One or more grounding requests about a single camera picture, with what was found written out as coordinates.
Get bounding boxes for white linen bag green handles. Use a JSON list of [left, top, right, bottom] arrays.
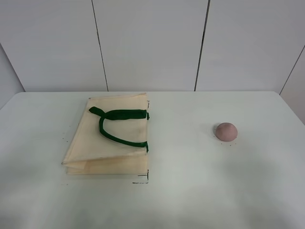
[[62, 93, 149, 175]]

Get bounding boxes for pink peach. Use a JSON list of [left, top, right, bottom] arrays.
[[213, 122, 238, 142]]

